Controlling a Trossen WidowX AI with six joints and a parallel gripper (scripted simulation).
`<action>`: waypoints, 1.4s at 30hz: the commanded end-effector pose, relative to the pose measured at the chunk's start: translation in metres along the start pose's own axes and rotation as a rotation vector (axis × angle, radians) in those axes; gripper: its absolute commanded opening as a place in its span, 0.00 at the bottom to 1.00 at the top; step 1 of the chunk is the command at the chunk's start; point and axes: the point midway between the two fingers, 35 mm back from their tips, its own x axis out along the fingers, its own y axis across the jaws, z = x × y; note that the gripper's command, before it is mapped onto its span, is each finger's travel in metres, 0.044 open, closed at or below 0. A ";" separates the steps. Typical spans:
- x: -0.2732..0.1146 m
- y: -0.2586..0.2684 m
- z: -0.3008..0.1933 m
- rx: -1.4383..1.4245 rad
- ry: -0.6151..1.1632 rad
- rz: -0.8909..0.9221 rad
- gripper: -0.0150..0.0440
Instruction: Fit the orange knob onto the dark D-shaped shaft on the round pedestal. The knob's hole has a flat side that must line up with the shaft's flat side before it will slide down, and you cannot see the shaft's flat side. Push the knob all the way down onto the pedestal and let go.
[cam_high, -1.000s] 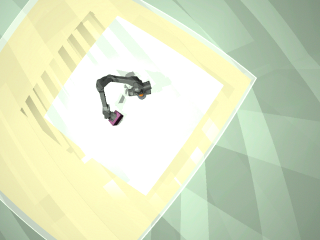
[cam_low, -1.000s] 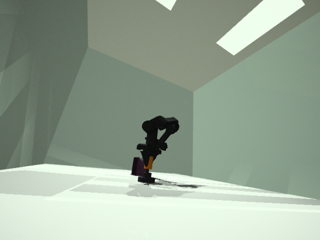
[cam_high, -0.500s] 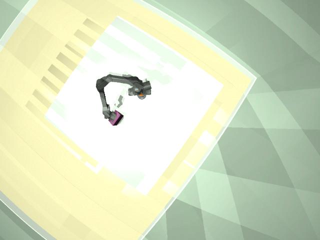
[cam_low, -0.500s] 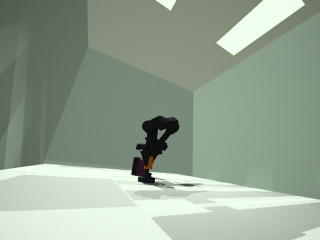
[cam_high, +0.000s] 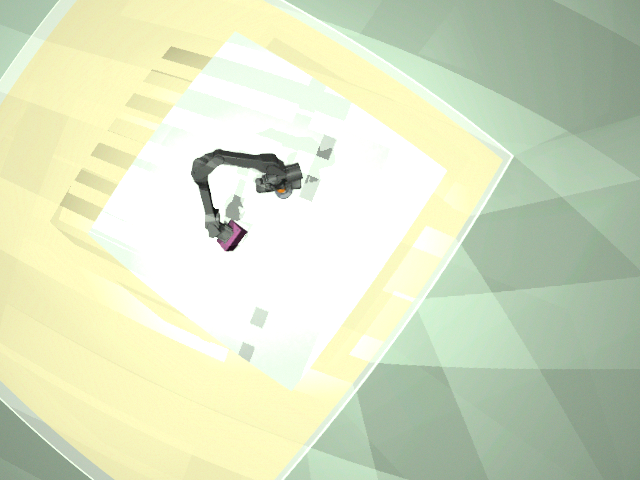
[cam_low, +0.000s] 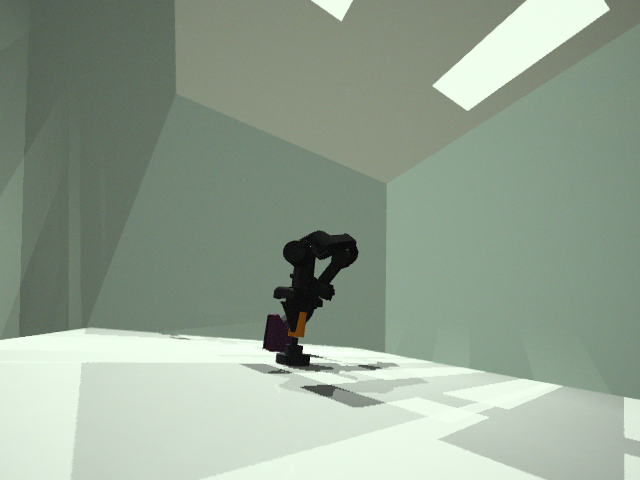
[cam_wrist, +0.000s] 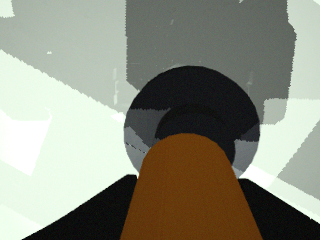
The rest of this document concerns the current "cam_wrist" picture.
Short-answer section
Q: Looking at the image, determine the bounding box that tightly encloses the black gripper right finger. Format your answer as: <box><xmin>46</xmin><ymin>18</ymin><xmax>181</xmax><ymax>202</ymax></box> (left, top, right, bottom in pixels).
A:
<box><xmin>237</xmin><ymin>177</ymin><xmax>320</xmax><ymax>240</ymax></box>

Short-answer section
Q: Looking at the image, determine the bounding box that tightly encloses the orange knob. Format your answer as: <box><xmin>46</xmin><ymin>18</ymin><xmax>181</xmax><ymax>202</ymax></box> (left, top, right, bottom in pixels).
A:
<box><xmin>120</xmin><ymin>133</ymin><xmax>264</xmax><ymax>240</ymax></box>

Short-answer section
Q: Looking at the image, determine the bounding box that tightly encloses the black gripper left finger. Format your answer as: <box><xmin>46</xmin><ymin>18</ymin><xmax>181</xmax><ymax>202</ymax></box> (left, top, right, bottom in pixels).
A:
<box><xmin>23</xmin><ymin>175</ymin><xmax>137</xmax><ymax>240</ymax></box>

